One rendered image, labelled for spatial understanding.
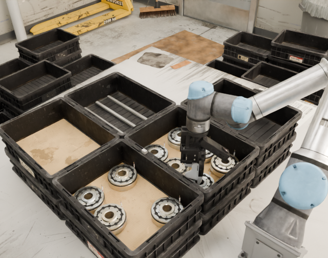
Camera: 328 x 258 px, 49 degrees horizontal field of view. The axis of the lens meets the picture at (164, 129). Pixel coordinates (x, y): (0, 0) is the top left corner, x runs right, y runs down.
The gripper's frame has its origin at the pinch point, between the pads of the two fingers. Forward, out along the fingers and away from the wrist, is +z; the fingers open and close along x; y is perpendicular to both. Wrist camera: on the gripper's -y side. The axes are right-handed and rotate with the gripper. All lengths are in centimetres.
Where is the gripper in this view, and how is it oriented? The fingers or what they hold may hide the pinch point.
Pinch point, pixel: (199, 177)
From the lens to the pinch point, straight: 128.5
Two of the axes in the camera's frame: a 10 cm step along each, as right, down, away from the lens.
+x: -0.1, 5.1, -8.6
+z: -0.2, 8.6, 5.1
